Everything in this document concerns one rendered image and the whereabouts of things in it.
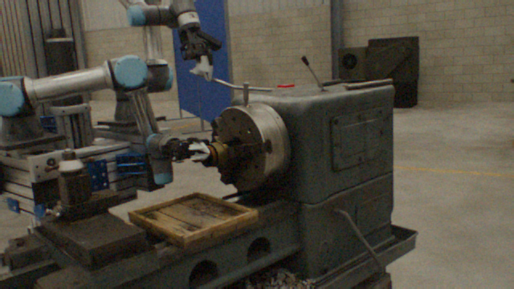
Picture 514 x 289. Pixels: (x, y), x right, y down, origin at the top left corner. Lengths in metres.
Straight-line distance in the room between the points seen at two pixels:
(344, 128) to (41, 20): 1.32
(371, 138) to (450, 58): 9.55
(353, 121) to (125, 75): 0.88
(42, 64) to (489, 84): 10.18
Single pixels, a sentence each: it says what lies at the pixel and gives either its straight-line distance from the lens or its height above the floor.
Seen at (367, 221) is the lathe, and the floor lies 0.70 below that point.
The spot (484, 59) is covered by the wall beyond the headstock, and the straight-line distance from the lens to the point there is 11.38.
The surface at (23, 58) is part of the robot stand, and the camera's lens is 2.17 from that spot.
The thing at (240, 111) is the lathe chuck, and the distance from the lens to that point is 1.67.
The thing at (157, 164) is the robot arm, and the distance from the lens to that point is 1.82.
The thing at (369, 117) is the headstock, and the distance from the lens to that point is 1.95.
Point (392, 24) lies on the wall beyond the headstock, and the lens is 11.74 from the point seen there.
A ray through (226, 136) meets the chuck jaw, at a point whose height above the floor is 1.13.
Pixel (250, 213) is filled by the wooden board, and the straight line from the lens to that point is 1.57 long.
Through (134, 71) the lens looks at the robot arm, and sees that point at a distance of 1.74.
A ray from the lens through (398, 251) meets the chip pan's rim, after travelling 2.12.
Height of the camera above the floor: 1.44
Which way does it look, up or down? 12 degrees down
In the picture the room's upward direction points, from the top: 4 degrees counter-clockwise
